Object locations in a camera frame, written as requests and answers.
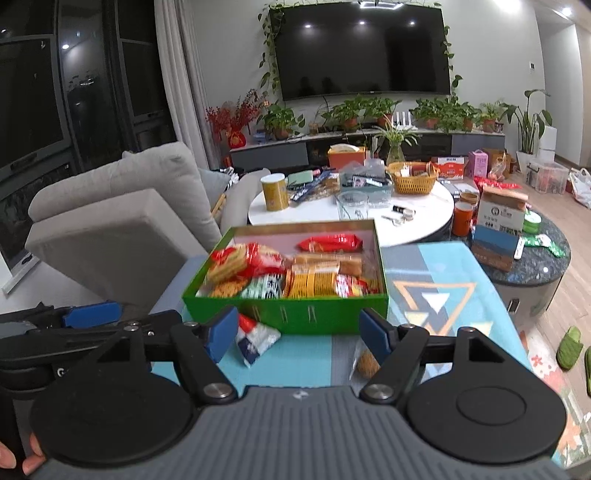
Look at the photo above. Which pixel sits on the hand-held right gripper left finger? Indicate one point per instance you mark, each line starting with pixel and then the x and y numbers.
pixel 221 334

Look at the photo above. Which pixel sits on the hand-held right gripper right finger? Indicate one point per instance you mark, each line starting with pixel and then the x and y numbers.
pixel 375 337

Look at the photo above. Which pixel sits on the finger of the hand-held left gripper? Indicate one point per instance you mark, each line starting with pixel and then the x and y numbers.
pixel 157 323
pixel 90 314

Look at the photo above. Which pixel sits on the green cardboard box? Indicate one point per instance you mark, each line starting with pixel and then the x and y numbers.
pixel 286 316

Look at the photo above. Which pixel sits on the clear packet of brown snacks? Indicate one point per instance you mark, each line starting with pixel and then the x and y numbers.
pixel 367 362

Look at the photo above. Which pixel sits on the person's left hand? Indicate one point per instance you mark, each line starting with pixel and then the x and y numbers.
pixel 34 454

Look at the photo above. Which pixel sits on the red white blue snack packet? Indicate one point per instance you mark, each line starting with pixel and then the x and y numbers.
pixel 254 339

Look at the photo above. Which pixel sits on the green and white snack packet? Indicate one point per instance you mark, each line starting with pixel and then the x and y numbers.
pixel 261 287

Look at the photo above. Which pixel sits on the grey sofa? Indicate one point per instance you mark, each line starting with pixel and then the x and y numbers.
pixel 115 221

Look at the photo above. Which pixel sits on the small red snack packet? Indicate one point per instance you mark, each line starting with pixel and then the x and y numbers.
pixel 330 243

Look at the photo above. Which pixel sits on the clear drinking glass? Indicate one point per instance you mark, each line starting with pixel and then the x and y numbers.
pixel 352 206

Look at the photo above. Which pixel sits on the white round coffee table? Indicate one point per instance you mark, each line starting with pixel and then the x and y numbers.
pixel 323 214

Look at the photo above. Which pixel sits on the orange jar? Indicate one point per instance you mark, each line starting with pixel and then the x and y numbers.
pixel 462 220

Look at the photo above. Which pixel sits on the yellow paper cup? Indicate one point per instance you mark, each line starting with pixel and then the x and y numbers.
pixel 275 193

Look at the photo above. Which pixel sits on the grey storage tray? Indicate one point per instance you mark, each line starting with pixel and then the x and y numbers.
pixel 364 177

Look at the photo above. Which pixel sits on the yellow woven basket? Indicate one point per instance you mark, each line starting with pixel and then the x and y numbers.
pixel 412 180

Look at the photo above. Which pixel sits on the dark round side table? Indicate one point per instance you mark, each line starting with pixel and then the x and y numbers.
pixel 531 286

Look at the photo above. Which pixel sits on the brown and blue carton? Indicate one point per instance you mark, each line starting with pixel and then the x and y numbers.
pixel 501 221

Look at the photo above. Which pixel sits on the floral floor rug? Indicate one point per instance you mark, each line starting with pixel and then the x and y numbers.
pixel 545 369

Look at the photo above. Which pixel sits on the mint green case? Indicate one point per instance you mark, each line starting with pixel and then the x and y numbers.
pixel 300 178

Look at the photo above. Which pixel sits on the orange box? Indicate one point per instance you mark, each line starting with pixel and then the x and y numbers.
pixel 346 159

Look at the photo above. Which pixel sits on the white and red box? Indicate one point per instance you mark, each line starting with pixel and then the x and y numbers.
pixel 449 168

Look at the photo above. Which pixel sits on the dark television cabinet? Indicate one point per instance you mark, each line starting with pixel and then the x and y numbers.
pixel 277 152

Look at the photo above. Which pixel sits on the plant in glass vase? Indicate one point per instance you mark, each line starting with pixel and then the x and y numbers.
pixel 396 145

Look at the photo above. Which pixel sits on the green slipper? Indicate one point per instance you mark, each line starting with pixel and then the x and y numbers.
pixel 570 348
pixel 588 369

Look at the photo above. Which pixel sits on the pink box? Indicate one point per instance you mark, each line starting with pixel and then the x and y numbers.
pixel 478 165

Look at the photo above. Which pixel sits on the dark glass sliding door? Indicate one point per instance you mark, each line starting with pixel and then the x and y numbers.
pixel 55 115

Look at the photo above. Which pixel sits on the white router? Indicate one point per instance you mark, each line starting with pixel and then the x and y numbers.
pixel 404 121

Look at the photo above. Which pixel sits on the red berry plant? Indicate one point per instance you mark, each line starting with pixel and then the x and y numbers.
pixel 233 115

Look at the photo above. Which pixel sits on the green potted plant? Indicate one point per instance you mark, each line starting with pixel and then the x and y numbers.
pixel 346 113
pixel 438 113
pixel 281 121
pixel 383 110
pixel 490 117

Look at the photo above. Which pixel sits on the clear plastic storage bin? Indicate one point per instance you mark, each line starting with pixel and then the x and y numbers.
pixel 548 177

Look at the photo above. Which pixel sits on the white plastic bag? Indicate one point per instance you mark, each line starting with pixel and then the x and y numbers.
pixel 581 187

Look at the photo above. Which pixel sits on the tall leafy floor plant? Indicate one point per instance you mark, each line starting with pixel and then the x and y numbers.
pixel 528 120

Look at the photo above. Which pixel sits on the black wall television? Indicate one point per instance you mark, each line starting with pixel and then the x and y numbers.
pixel 362 48

